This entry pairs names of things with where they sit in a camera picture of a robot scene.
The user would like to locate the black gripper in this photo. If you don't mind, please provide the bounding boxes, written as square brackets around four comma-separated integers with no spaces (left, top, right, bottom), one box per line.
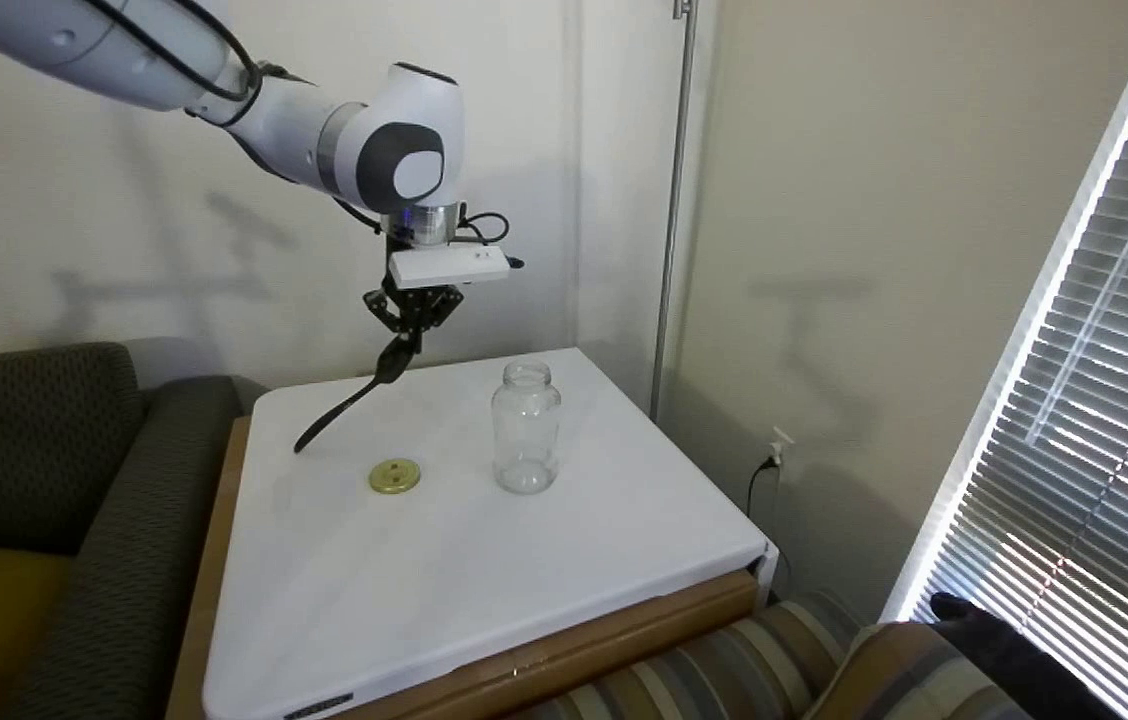
[361,277,469,382]

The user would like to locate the gold metal jar lid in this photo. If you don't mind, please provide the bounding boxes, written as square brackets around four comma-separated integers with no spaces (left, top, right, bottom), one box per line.
[365,456,424,501]

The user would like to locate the clear glass jar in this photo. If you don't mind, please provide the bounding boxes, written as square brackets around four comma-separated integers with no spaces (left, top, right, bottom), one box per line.
[490,360,566,501]

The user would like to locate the white board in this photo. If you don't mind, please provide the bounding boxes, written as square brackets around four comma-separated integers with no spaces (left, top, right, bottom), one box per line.
[199,349,780,720]

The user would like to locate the thin metal pole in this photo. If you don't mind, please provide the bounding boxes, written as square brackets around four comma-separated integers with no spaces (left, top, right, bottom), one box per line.
[649,0,705,423]

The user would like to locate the dark grey sofa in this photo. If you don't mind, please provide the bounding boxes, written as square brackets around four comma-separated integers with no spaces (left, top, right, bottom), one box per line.
[0,340,266,720]

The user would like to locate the striped sofa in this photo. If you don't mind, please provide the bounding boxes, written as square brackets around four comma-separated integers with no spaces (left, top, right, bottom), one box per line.
[509,597,860,720]

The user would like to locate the striped cushion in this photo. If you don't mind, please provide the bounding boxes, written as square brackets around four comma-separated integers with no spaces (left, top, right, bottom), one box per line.
[800,619,1037,720]

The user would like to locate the white window blinds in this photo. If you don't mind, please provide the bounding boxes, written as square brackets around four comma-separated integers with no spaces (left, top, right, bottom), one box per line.
[886,0,1128,720]

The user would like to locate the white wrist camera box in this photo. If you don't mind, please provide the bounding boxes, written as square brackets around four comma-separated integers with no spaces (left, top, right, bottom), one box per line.
[384,240,520,290]

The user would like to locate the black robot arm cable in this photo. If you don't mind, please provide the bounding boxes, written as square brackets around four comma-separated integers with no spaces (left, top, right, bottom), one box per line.
[120,0,518,253]

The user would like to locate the black power cable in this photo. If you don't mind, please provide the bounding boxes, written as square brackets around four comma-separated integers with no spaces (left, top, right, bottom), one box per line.
[741,452,786,526]

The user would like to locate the white wall outlet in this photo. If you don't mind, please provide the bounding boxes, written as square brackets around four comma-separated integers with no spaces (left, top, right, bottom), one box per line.
[763,423,800,474]

